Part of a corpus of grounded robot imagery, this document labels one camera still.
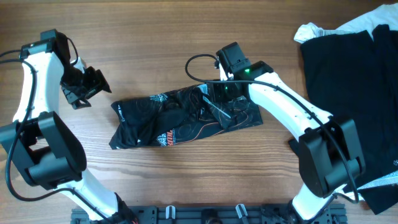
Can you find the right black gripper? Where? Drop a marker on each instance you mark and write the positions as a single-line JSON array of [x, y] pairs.
[[216, 94]]

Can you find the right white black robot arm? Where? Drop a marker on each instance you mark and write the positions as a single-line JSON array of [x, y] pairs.
[[328, 148]]

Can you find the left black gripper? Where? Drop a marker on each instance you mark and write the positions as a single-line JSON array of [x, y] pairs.
[[99, 84]]

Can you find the black orange printed cycling jersey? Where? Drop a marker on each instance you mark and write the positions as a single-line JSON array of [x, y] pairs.
[[179, 116]]

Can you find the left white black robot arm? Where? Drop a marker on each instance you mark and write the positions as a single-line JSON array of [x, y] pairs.
[[41, 146]]

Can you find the white garment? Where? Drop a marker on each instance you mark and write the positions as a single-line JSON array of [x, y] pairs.
[[342, 25]]

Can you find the black garment pile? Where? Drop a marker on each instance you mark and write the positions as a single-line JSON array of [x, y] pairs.
[[357, 93]]

